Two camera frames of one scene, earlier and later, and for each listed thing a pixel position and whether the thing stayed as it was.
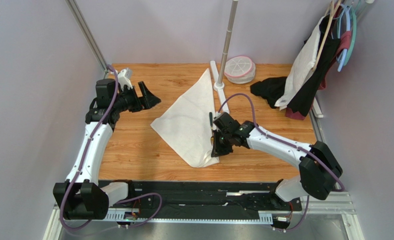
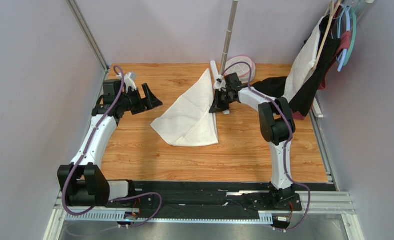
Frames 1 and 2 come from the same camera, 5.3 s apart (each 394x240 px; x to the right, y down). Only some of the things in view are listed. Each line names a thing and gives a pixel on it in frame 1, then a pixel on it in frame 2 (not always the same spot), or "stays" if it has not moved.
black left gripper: (151, 100) stays
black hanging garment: (302, 100) stays
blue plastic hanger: (348, 21) stays
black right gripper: (220, 139) to (221, 101)
